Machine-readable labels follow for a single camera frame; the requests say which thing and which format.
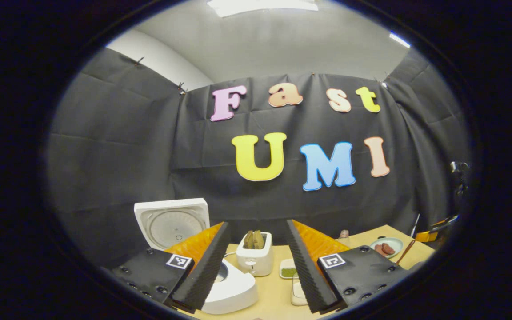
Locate white rice cooker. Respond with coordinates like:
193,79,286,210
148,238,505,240
134,198,259,315

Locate plate with meat slices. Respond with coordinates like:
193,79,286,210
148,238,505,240
369,237,404,259

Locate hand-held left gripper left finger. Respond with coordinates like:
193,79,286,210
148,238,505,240
105,221,231,314

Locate brown wooden spoon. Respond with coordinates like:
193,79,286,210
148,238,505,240
396,240,416,266

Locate black backdrop cloth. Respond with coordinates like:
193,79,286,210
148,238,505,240
46,47,472,267

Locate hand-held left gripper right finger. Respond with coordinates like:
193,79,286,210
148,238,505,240
286,219,410,314

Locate white toaster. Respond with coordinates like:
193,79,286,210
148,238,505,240
236,232,274,277

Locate clear tray of rice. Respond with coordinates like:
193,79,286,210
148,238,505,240
291,273,309,306

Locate divided dish of grains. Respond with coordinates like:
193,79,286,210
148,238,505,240
280,259,297,279

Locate small ceiling light panel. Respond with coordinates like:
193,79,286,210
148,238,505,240
389,32,412,48

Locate black tripod stand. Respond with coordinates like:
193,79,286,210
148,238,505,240
450,161,471,198

